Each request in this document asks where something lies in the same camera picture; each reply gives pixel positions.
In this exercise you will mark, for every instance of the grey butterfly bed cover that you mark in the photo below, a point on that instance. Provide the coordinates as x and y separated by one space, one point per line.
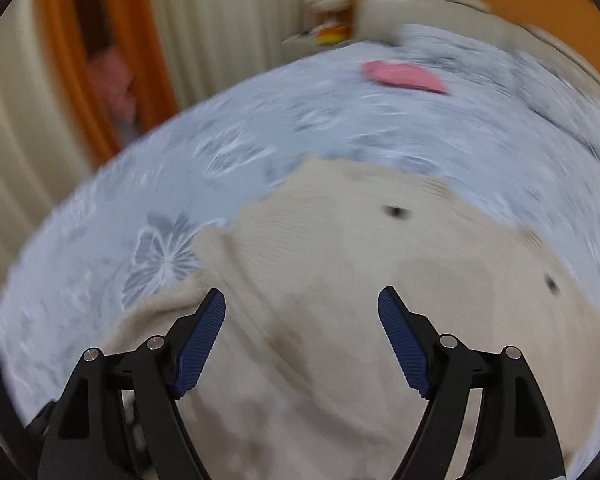
300 194

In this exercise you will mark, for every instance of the pink folded cloth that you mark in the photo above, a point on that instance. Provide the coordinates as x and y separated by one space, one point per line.
404 76

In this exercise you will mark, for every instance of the left white nightstand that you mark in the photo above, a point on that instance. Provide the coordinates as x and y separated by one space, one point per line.
307 38

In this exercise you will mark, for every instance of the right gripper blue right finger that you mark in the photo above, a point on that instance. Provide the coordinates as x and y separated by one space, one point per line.
515 436

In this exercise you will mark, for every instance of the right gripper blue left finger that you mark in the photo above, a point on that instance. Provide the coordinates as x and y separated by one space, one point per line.
87 438

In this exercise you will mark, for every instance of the cream curtain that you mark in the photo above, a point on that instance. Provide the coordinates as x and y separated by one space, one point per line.
210 45

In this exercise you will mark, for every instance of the pink clothes behind curtain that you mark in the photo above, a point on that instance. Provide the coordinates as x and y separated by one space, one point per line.
112 81

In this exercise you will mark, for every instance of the beige padded headboard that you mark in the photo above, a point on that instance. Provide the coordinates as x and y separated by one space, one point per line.
378 20

